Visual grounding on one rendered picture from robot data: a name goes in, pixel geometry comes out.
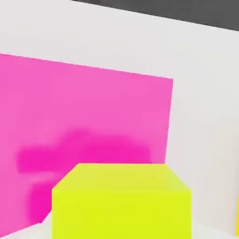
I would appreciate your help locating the small yellow-green cube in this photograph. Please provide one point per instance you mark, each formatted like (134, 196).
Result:
(121, 205)

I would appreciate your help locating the large yellow box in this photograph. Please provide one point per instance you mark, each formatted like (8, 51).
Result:
(237, 216)

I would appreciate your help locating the large pink box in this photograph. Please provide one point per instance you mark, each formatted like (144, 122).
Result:
(84, 112)

